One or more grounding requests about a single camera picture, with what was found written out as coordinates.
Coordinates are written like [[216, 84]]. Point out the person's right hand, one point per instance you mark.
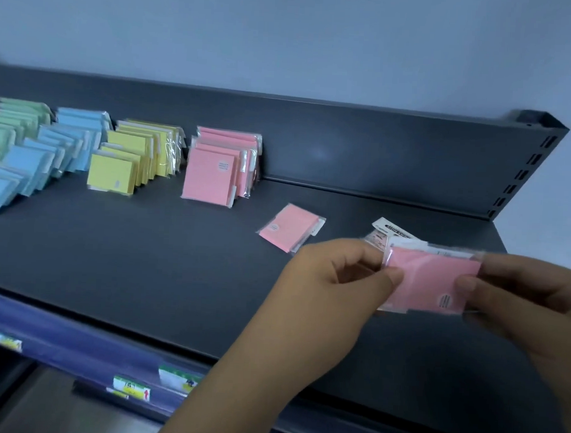
[[536, 310]]

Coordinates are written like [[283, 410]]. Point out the person's left hand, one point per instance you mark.
[[319, 310]]

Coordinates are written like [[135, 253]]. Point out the person's right thumb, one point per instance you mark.
[[483, 288]]

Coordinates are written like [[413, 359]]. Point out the person's left thumb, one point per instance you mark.
[[382, 280]]

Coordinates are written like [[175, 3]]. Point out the pink sticky note packet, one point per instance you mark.
[[429, 281], [388, 232], [289, 228]]

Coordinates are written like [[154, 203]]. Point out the person's right forearm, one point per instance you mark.
[[563, 391]]

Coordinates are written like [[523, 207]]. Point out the person's left forearm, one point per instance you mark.
[[240, 391]]

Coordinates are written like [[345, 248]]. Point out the row of pink note packets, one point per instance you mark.
[[209, 175]]

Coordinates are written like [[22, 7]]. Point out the dark grey metal shelf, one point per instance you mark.
[[160, 260]]

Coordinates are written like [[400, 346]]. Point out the green and white price label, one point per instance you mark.
[[179, 378]]

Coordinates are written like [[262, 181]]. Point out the yellow and green price label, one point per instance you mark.
[[131, 388]]

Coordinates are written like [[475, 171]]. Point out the row of yellow note packets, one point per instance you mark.
[[112, 171]]

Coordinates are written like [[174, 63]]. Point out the row of blue note packets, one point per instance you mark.
[[28, 162]]

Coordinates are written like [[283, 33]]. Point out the white and yellow price label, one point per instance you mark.
[[7, 342]]

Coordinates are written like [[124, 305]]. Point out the row of green note packets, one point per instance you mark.
[[13, 117]]

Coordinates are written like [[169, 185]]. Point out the blue shelf price rail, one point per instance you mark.
[[72, 346]]

